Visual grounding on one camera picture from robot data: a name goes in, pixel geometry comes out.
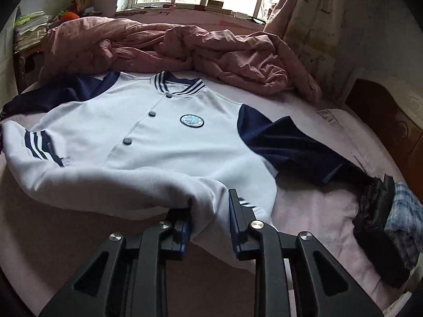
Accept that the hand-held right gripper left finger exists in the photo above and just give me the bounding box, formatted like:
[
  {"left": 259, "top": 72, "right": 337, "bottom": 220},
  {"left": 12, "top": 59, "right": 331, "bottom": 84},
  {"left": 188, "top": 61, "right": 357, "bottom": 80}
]
[{"left": 38, "top": 207, "right": 192, "bottom": 317}]

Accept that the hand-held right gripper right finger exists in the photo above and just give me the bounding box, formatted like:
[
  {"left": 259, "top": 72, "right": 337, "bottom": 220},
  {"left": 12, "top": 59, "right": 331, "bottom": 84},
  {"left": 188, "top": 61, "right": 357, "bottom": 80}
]
[{"left": 229, "top": 188, "right": 384, "bottom": 317}]

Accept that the white and navy jacket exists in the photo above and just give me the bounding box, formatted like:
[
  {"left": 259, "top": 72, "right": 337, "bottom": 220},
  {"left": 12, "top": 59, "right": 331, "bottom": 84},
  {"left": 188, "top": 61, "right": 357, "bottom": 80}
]
[{"left": 0, "top": 70, "right": 377, "bottom": 246}]

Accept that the dark cloth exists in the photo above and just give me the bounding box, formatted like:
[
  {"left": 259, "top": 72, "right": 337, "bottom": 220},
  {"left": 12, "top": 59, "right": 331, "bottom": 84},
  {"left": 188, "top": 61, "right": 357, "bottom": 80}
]
[{"left": 352, "top": 174, "right": 411, "bottom": 288}]

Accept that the pink pillow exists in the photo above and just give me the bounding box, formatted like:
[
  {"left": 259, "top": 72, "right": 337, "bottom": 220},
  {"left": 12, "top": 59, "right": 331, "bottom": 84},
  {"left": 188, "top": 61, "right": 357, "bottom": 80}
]
[{"left": 316, "top": 107, "right": 348, "bottom": 123}]

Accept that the blue plaid cloth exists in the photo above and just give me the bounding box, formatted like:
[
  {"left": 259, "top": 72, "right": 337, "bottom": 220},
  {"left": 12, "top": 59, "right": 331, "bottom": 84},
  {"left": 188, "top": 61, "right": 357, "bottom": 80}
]
[{"left": 385, "top": 181, "right": 423, "bottom": 269}]

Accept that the pink quilt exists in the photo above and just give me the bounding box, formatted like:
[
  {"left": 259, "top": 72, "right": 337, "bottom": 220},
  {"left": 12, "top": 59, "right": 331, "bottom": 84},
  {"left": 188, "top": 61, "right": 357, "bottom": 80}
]
[{"left": 40, "top": 17, "right": 323, "bottom": 104}]

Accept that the brown wooden headboard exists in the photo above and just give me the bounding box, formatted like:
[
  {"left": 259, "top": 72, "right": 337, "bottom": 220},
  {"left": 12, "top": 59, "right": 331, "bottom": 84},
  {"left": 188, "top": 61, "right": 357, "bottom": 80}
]
[{"left": 345, "top": 78, "right": 423, "bottom": 205}]

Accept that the beige patterned curtain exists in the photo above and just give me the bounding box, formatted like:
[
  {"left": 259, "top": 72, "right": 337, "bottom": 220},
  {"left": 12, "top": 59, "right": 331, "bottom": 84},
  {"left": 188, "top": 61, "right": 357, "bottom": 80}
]
[{"left": 264, "top": 0, "right": 351, "bottom": 106}]

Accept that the brown wooden cabinet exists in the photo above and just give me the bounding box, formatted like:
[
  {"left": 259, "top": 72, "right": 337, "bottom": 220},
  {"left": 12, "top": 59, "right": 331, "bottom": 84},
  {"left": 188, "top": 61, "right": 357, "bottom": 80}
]
[{"left": 13, "top": 48, "right": 45, "bottom": 94}]

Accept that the stack of papers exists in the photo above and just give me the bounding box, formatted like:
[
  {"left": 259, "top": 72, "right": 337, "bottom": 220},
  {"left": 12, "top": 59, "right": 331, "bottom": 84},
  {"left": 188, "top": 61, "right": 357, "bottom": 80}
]
[{"left": 13, "top": 11, "right": 51, "bottom": 52}]

